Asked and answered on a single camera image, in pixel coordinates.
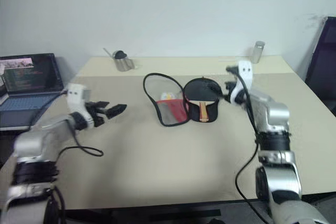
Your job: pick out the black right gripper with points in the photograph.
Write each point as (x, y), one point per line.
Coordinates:
(231, 86)

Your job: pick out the black round object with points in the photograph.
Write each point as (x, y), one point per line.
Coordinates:
(120, 54)

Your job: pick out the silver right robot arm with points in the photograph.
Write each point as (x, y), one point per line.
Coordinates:
(278, 171)

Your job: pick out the black table tennis paddle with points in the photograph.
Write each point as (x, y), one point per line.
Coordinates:
(200, 90)

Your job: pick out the thin metal stick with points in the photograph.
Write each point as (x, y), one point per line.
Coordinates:
(107, 52)

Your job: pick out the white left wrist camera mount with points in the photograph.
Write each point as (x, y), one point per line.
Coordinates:
(76, 95)

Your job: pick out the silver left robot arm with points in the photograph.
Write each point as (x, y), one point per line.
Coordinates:
(29, 142)

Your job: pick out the steel cup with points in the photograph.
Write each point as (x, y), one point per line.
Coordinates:
(124, 64)

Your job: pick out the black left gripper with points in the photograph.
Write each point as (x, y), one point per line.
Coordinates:
(97, 117)

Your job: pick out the open dark laptop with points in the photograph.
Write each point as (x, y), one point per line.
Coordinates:
(26, 77)

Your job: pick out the black table frame bar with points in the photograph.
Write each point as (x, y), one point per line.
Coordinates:
(183, 213)

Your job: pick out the red black paddle case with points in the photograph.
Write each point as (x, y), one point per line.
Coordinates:
(178, 110)

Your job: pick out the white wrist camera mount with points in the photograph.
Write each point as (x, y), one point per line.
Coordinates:
(76, 95)
(245, 73)

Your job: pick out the black chair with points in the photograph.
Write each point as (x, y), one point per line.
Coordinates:
(323, 64)

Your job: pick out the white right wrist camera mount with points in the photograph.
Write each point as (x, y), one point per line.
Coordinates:
(245, 73)

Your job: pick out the steel cylinder bottle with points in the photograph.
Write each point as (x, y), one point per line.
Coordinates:
(258, 52)

